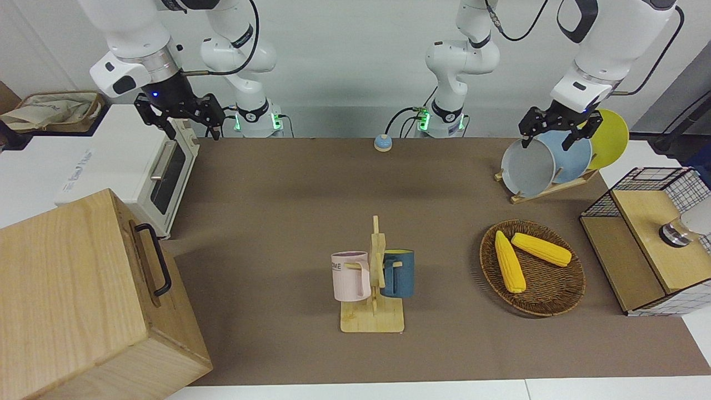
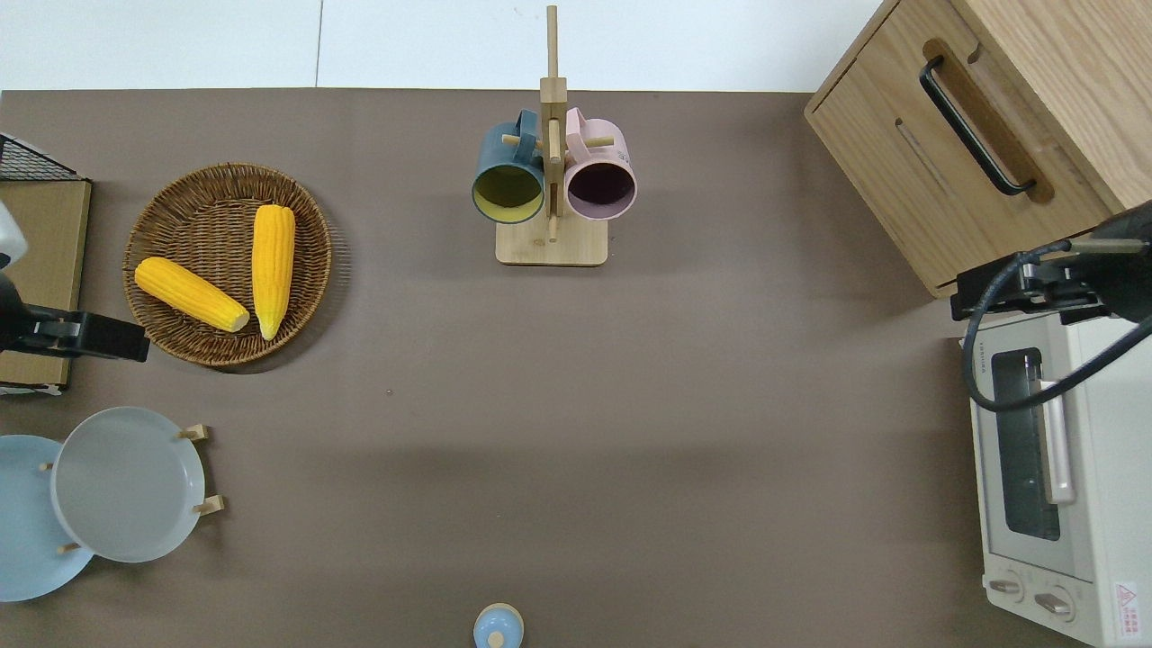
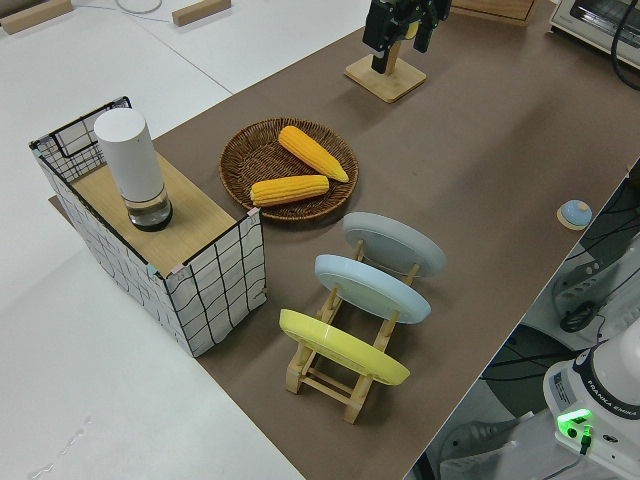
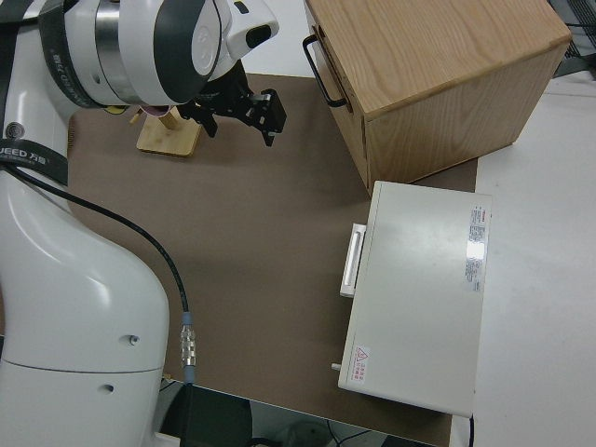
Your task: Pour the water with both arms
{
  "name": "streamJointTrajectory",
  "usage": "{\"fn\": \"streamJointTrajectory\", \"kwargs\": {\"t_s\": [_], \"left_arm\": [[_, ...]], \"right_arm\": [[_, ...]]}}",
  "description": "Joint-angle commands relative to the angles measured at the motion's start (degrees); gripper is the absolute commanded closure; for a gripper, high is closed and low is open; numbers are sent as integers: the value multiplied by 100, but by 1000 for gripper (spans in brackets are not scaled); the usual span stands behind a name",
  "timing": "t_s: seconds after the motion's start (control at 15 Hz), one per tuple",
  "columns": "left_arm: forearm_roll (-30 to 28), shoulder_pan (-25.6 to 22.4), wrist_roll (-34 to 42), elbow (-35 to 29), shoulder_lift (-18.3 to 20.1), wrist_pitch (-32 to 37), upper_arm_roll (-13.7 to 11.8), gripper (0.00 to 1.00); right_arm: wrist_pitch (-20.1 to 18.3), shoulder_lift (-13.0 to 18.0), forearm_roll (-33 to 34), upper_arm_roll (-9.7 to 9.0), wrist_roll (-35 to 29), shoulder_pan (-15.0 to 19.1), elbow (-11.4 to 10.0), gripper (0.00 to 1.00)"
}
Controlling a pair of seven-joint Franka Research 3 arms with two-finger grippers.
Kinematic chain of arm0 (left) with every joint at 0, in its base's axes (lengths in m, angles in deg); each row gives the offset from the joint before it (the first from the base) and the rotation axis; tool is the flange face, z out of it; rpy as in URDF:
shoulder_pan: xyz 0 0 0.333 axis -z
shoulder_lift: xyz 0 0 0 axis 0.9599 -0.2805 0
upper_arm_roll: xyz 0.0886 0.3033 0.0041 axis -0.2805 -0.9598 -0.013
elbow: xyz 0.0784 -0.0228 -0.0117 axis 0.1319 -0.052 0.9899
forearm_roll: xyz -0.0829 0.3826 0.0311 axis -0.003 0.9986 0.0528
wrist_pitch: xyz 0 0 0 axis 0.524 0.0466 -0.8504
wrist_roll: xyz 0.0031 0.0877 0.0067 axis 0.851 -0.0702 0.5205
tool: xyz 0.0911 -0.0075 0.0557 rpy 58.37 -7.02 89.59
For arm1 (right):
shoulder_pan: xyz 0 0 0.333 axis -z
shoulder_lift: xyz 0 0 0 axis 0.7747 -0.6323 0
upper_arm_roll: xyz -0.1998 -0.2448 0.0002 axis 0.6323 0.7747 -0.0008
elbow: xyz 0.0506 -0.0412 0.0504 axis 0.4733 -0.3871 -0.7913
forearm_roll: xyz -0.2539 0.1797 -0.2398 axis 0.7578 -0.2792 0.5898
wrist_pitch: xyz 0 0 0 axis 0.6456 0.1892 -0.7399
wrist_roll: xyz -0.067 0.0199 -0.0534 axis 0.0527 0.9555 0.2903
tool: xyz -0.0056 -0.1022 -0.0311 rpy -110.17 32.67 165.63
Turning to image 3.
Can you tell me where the yellow plate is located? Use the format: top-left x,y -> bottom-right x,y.
278,308 -> 412,387

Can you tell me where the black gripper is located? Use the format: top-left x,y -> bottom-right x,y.
363,0 -> 450,75

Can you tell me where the light blue plate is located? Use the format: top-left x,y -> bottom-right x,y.
314,254 -> 432,326

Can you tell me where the yellow corn cob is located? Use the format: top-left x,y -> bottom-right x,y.
249,174 -> 330,209
277,125 -> 350,184

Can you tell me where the thin white cable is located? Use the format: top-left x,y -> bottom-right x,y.
72,0 -> 174,24

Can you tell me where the wooden plate rack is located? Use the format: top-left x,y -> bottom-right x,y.
285,238 -> 421,425

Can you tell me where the white power strip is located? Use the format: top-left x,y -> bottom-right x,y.
552,257 -> 616,321

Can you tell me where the wooden block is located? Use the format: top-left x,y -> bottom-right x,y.
171,0 -> 233,27
0,0 -> 72,36

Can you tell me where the brown table mat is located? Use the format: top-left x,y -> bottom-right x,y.
47,0 -> 640,480

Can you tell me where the cream toaster oven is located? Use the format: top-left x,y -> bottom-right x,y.
544,0 -> 640,69

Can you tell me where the brown wicker basket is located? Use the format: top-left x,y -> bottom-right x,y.
219,117 -> 360,223

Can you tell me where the white water bottle clear base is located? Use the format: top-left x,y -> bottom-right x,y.
93,110 -> 175,234

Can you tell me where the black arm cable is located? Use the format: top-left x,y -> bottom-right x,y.
610,0 -> 640,92

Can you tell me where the wooden shelf board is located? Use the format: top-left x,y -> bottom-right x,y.
71,149 -> 239,267

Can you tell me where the grey plate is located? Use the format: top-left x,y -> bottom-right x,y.
342,211 -> 447,286

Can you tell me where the wooden mug tree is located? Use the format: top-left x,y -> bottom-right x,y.
344,37 -> 428,104

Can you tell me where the coiled black cable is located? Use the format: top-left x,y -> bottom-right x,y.
559,302 -> 599,334

